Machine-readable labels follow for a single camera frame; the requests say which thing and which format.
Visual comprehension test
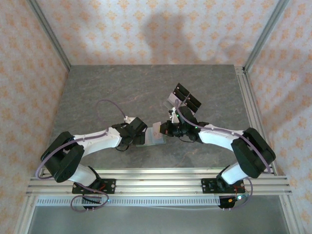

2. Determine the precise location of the pale pink credit card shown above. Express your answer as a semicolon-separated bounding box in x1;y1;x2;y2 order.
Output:
167;92;182;107
152;121;162;138

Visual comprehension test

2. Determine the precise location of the translucent green card holder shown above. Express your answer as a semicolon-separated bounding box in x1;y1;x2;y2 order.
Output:
136;121;168;148

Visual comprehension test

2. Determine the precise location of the wide aluminium extrusion beam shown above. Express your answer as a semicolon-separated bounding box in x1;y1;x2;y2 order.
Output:
25;175;293;196

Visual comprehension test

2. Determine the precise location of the grey metal sheet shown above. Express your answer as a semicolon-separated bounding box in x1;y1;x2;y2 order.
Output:
28;205;292;234

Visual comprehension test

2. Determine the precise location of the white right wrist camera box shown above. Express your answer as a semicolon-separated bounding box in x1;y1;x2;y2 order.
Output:
169;107;178;124

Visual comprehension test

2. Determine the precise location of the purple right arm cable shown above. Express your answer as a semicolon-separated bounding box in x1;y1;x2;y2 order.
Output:
172;104;272;210

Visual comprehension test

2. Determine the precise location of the narrow aluminium extrusion rail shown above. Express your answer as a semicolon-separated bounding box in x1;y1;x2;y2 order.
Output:
39;167;277;176

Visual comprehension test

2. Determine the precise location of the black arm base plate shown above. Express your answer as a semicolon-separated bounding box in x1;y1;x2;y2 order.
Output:
201;177;245;195
72;178;117;195

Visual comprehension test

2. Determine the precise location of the slotted grey cable duct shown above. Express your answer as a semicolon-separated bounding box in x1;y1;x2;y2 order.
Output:
36;196;221;206

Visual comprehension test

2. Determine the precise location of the long aluminium table rail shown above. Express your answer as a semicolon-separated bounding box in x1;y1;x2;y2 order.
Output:
234;65;278;176

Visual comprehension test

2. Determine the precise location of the black controller bracket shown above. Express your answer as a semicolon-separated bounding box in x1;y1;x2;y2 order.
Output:
81;195;110;211
217;194;248;211

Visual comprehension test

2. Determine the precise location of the aluminium upright post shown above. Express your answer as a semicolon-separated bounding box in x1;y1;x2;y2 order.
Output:
243;0;291;73
26;0;72;72

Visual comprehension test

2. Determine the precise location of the short aluminium frame leg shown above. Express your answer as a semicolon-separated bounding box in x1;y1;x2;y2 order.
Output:
17;195;37;234
278;195;307;234

